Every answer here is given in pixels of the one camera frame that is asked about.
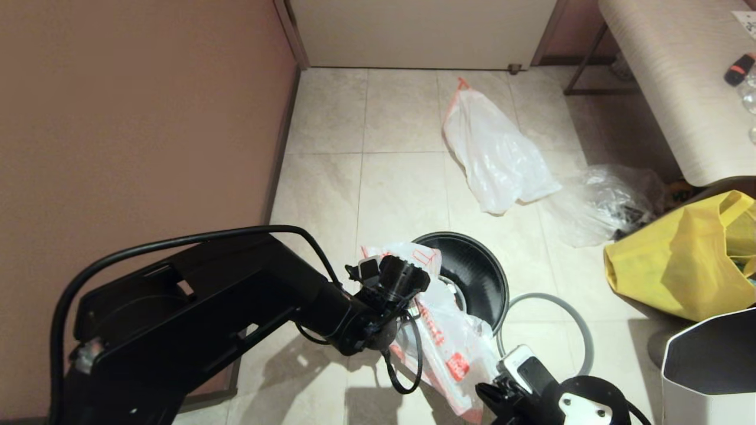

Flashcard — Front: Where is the new white red-printed bag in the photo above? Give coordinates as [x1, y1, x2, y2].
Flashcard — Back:
[360, 242, 503, 424]

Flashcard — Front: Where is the black round trash bin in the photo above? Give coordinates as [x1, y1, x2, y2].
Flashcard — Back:
[412, 231, 510, 337]

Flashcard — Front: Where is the grey bin retaining ring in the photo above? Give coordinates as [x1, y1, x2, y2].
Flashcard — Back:
[496, 293, 594, 378]

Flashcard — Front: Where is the white plastic bag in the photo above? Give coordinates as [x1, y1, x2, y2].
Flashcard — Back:
[443, 77, 563, 215]

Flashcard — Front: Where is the yellow fabric bag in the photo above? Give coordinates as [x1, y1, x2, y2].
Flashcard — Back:
[604, 191, 756, 323]

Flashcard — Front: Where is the clear crumpled plastic bag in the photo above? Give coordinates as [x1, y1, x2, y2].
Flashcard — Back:
[540, 165, 671, 249]

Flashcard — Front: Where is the white door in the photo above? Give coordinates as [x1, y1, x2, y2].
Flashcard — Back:
[289, 0, 559, 71]

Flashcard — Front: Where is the clear plastic bottle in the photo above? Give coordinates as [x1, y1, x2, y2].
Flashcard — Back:
[738, 65, 756, 116]

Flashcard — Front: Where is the black orange marker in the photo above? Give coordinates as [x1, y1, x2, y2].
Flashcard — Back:
[725, 53, 756, 87]

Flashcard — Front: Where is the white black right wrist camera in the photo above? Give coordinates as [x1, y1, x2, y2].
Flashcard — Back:
[499, 345, 633, 425]

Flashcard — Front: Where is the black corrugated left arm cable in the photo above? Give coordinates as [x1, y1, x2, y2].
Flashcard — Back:
[384, 313, 423, 395]

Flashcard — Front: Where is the smooth black left arm cable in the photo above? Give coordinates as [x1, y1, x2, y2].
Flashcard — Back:
[50, 224, 340, 414]

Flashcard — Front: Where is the dark metal table leg frame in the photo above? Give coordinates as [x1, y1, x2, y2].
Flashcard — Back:
[564, 24, 638, 96]

